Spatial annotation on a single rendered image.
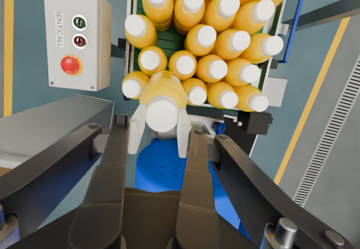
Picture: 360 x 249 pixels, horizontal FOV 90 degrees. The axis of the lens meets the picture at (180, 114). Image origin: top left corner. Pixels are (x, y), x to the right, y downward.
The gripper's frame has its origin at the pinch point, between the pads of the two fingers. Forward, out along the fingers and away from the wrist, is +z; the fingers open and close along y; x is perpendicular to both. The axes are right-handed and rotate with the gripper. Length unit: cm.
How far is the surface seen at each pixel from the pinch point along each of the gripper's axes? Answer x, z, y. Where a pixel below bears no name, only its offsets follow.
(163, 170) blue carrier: -16.4, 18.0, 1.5
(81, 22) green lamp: 12.1, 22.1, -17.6
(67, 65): 3.6, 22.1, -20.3
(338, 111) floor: -14, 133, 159
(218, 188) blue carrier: -16.4, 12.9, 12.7
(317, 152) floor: -57, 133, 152
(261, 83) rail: 4.5, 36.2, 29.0
